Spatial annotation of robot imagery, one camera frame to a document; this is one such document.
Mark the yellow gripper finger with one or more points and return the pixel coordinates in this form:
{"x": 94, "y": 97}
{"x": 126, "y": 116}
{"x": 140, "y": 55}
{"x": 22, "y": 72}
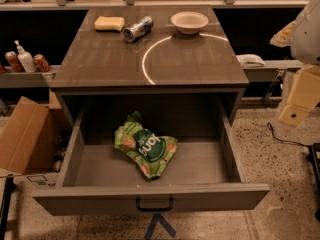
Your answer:
{"x": 303, "y": 97}
{"x": 283, "y": 37}

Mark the green rice chip bag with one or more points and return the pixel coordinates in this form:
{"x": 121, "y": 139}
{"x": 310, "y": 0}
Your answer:
{"x": 150, "y": 152}

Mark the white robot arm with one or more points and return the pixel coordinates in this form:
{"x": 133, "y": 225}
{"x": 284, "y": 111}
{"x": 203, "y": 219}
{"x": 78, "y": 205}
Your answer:
{"x": 303, "y": 37}

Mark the grey cabinet with counter top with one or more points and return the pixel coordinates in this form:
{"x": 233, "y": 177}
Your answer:
{"x": 162, "y": 60}

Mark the grey open top drawer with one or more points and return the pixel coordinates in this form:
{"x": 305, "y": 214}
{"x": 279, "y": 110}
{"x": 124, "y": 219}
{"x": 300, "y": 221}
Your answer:
{"x": 204, "y": 174}

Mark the grey side shelf right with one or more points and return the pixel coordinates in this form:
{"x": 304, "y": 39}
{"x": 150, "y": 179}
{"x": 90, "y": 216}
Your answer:
{"x": 269, "y": 71}

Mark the grey side shelf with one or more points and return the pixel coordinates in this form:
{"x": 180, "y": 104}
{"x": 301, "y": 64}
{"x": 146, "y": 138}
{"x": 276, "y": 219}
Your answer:
{"x": 11, "y": 79}
{"x": 269, "y": 71}

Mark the folded white cloth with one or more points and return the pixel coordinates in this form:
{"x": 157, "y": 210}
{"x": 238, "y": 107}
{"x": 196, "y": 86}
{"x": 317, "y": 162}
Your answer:
{"x": 250, "y": 60}

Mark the white paper bowl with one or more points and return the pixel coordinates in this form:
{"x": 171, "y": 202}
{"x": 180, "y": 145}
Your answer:
{"x": 188, "y": 22}

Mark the blue silver drink can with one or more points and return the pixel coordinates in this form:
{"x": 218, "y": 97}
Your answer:
{"x": 138, "y": 29}

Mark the yellow sponge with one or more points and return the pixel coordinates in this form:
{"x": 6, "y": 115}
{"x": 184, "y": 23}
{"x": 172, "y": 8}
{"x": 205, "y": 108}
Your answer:
{"x": 109, "y": 23}

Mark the red soda can right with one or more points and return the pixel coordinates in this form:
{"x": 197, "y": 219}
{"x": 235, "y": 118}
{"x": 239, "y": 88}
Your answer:
{"x": 42, "y": 63}

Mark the red soda can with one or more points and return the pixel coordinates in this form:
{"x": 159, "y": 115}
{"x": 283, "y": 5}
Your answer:
{"x": 14, "y": 62}
{"x": 42, "y": 63}

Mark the white pump bottle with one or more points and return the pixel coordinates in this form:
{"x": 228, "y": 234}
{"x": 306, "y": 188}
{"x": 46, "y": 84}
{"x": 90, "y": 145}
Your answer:
{"x": 25, "y": 58}

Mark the brown cardboard box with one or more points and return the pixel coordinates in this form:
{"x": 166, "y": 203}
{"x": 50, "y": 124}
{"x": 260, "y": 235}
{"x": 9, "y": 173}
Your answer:
{"x": 33, "y": 135}

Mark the red soda can left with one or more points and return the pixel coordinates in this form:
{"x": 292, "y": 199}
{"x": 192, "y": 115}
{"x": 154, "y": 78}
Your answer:
{"x": 14, "y": 62}

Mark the grey side shelf left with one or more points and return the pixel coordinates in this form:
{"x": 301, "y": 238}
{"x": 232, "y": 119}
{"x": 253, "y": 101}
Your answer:
{"x": 11, "y": 79}

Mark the black drawer handle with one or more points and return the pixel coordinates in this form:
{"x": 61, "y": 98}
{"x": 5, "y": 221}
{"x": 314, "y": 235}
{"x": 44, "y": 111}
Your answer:
{"x": 154, "y": 205}

